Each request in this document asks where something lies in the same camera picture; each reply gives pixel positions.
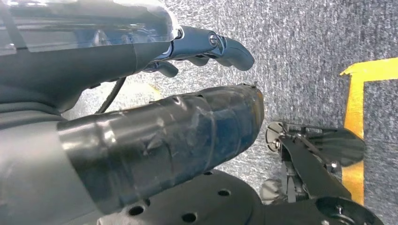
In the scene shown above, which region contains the black robot plate with holes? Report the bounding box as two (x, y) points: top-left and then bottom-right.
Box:
(96, 169), (384, 225)

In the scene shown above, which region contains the thin black hand cable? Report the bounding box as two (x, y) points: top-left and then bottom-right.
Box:
(94, 77), (128, 114)

